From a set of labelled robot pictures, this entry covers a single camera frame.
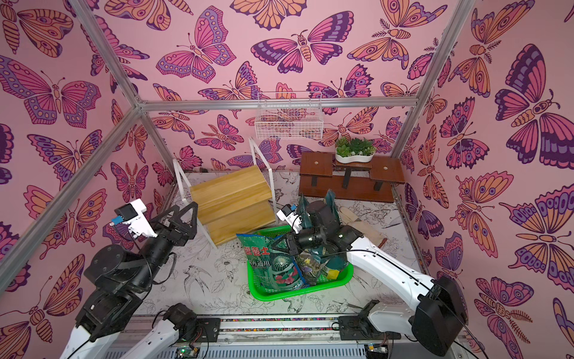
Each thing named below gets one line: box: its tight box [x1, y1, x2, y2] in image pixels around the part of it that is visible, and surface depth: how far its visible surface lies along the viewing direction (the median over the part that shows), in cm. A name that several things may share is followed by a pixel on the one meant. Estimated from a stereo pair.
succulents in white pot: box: [334, 136, 377, 164], surface depth 91 cm
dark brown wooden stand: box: [298, 151, 406, 203], surface depth 108 cm
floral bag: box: [236, 234, 306, 290], surface depth 73 cm
